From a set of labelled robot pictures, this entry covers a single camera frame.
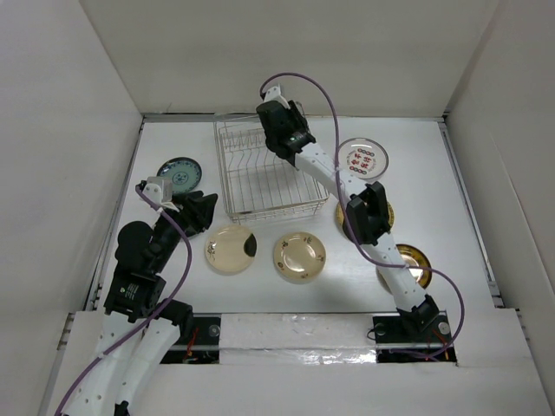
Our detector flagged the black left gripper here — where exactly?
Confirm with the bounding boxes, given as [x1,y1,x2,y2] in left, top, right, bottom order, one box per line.
[152,189,217,271]

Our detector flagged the black round plate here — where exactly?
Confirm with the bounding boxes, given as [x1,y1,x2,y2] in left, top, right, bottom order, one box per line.
[174,191,219,237]

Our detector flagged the cream plate black patch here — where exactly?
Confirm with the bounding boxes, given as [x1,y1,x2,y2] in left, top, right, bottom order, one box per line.
[204,224,258,275]

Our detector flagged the white plate red characters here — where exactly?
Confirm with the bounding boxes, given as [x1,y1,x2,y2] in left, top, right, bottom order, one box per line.
[338,137,389,181]

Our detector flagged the round woven bamboo plate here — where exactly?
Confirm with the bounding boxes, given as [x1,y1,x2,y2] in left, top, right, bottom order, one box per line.
[335,202,395,240]

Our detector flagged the cream floral round plate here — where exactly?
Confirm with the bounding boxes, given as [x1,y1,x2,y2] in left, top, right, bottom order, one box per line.
[273,231,327,284]

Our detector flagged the yellow brown patterned plate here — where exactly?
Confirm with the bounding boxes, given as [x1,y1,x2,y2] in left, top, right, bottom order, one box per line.
[396,244,432,289]

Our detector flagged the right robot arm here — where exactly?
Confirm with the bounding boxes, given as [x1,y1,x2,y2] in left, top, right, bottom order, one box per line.
[256,101,440,341]

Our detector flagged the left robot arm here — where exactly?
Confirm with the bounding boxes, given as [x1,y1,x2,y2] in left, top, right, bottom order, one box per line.
[55,183,218,415]

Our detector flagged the blue patterned round plate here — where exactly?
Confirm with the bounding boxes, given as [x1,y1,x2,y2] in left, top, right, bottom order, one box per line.
[157,157,202,195]

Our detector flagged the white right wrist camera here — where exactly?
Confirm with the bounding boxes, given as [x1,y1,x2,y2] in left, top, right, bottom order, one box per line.
[264,84,291,109]

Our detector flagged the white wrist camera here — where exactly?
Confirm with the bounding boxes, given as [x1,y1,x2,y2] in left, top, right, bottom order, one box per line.
[142,176,173,208]
[264,84,291,109]

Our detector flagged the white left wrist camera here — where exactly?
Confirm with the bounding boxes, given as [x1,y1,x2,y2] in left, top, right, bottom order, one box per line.
[142,176,173,208]

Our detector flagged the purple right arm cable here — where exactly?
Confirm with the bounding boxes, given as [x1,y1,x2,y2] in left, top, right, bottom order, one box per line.
[258,72,466,361]

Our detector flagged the metal wire dish rack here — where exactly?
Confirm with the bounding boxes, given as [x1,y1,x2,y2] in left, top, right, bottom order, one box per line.
[213,114,329,223]

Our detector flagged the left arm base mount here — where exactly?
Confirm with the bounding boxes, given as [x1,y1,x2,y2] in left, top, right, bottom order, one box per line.
[161,315,221,365]

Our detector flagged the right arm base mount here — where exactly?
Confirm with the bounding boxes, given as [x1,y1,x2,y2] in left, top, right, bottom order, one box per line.
[367,312,457,363]

